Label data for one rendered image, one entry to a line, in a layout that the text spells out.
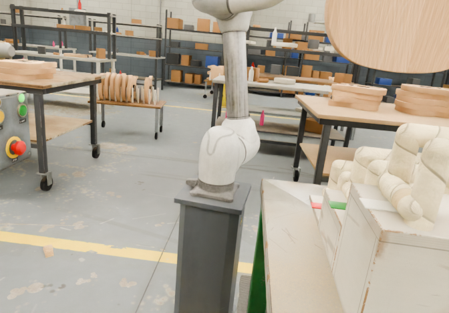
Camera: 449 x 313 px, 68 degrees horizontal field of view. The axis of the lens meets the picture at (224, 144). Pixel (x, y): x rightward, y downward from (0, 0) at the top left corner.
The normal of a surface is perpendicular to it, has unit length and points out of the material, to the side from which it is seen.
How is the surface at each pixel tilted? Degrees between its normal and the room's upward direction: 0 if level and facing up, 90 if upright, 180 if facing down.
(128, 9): 90
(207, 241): 90
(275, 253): 0
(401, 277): 90
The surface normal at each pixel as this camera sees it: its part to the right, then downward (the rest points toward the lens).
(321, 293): 0.09, -0.96
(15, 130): 0.99, 0.11
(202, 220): -0.22, 0.25
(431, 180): -0.54, 0.19
